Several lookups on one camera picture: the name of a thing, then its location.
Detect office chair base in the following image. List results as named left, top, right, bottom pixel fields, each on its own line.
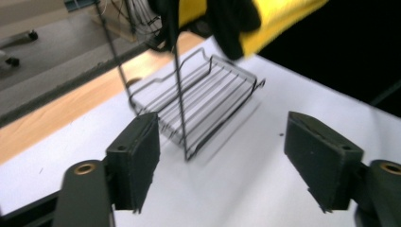
left=0, top=28, right=40, bottom=68

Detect hanging black cables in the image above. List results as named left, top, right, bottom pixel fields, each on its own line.
left=117, top=0, right=166, bottom=50

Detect black wire rack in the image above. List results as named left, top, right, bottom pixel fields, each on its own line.
left=94, top=0, right=267, bottom=163

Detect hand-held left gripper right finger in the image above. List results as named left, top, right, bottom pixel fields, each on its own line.
left=283, top=111, right=365, bottom=214

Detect black curtain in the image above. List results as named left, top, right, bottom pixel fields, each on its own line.
left=258, top=0, right=401, bottom=117

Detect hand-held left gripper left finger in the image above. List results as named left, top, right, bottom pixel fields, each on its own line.
left=105, top=112, right=161, bottom=214

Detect yellow towel with black trim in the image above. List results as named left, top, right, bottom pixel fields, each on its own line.
left=157, top=0, right=329, bottom=61

